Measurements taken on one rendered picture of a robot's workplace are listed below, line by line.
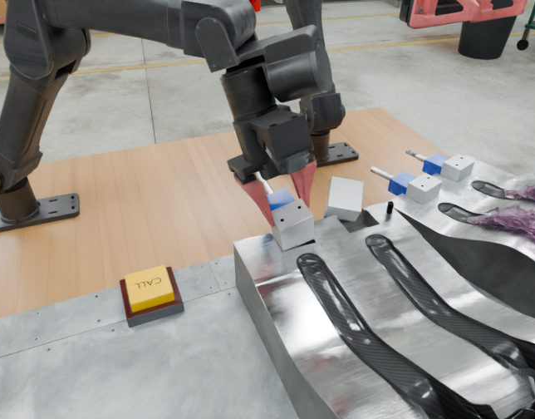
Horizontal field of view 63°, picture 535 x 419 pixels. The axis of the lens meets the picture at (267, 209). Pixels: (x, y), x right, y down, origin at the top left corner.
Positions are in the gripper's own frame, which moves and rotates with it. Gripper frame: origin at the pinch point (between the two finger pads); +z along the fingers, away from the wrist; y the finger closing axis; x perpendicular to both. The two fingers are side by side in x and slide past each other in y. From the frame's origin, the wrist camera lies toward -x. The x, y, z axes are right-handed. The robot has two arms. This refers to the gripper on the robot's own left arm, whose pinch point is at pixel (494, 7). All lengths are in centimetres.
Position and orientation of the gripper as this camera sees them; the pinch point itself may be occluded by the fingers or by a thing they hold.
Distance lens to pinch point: 55.7
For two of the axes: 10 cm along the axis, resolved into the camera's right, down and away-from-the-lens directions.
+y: 9.4, -2.1, 2.8
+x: -0.1, 7.8, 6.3
